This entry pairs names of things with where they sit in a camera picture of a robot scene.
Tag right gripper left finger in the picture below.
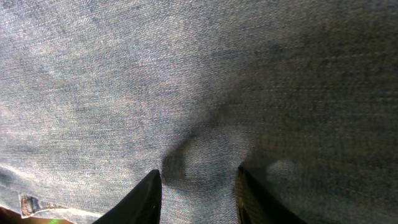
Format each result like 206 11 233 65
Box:
93 169 162 224

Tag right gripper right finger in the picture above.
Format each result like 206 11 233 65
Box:
234 166 306 224

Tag light blue jeans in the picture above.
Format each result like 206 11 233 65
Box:
1 0 397 223

